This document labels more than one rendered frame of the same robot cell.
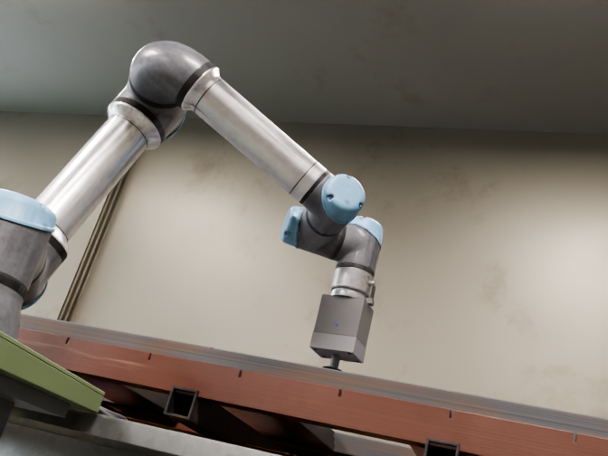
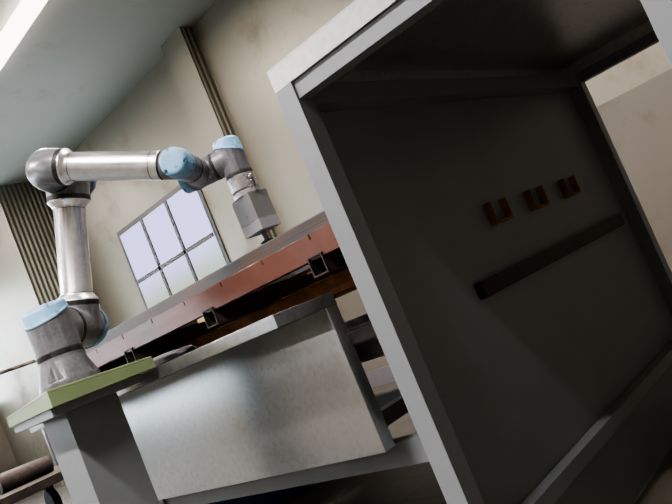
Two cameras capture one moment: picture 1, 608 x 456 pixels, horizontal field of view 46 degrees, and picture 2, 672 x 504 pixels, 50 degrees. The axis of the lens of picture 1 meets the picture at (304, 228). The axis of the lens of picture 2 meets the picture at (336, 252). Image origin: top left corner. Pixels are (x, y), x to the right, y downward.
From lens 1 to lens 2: 1.00 m
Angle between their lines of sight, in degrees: 27
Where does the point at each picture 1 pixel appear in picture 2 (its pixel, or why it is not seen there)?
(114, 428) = (166, 368)
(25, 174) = (162, 141)
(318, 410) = (260, 278)
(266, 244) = not seen: hidden behind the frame
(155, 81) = (44, 185)
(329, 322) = (244, 218)
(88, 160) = (61, 247)
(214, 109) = (79, 175)
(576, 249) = not seen: outside the picture
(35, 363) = (94, 380)
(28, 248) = (58, 329)
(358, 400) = (271, 260)
